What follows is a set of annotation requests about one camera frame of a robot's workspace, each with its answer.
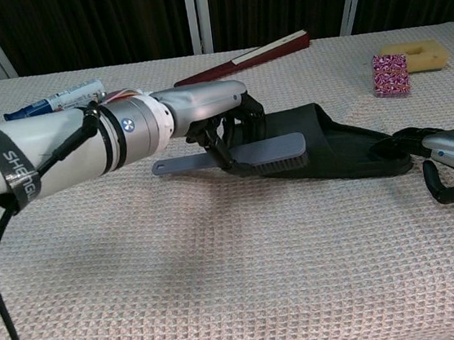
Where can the grey plastic brush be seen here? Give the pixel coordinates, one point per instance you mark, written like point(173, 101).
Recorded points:
point(265, 149)

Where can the yellow sponge with hole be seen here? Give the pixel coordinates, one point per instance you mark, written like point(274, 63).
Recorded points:
point(429, 58)

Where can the beige waffle tablecloth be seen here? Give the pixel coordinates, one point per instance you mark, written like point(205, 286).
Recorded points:
point(221, 261)

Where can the black slipper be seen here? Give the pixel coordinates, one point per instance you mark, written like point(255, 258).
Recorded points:
point(331, 146)

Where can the blue white spray can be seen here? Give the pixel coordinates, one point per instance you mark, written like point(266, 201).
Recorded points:
point(67, 96)

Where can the pink patterned card box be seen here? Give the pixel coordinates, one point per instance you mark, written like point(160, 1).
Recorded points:
point(391, 75)

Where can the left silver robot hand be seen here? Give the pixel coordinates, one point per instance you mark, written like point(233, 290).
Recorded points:
point(203, 105)

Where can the dark red folded fan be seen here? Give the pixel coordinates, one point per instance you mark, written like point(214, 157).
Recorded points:
point(263, 53)

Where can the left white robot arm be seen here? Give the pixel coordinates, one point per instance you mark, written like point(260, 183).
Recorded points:
point(65, 151)

